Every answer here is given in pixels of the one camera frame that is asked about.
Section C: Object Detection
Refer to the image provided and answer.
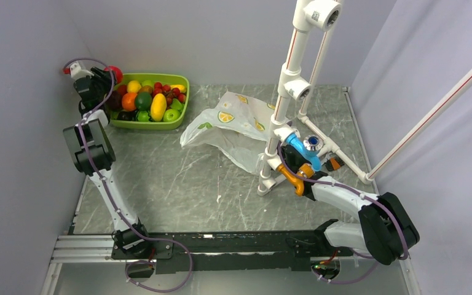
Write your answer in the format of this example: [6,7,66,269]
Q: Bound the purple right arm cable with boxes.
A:
[277,140,411,285]

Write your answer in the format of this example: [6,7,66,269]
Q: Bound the red fake cherry tomatoes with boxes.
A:
[151,82,187,105]

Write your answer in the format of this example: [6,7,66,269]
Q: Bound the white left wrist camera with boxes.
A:
[63,61,94,81]

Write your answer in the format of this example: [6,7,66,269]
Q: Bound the dark red fake apple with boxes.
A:
[106,91,123,111]

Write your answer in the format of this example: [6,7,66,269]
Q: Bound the blue plastic faucet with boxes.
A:
[285,133,323,171]

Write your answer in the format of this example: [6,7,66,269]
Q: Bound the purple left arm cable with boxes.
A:
[62,57,194,294]

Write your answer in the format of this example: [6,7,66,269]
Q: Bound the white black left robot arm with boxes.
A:
[63,61,152,258]

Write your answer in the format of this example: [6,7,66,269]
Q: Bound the orange fake orange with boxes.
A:
[121,93,138,112]

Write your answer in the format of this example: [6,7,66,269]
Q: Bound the aluminium table edge rail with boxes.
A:
[342,86,384,205]

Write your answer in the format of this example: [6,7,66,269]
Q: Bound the green fake apple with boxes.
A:
[162,108,181,123]

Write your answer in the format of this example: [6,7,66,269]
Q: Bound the green plastic fruit basin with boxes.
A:
[106,73,190,130]

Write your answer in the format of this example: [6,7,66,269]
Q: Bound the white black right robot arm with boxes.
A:
[277,145,420,266]

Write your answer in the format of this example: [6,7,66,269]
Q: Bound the orange brass faucet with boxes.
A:
[276,163,315,196]

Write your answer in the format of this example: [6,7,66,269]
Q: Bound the yellow fake lemon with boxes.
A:
[127,81,142,93]

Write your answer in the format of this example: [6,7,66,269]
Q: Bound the yellow fake mango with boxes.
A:
[150,93,167,122]

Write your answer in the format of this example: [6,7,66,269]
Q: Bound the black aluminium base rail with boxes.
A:
[51,230,411,274]

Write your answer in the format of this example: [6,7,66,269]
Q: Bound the white diagonal corner pipe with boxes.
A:
[361,68,472,183]

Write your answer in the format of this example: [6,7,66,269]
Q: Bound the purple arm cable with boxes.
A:
[277,140,411,285]
[62,57,194,294]

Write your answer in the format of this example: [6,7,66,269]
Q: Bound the white PVC pipe frame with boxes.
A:
[258,1,372,196]

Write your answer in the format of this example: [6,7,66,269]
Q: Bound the white printed plastic bag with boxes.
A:
[179,92,275,175]

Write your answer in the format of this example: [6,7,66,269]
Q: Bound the orange black small tool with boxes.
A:
[324,156,345,171]

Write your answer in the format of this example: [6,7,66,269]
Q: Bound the green fake lime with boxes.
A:
[135,92,152,111]

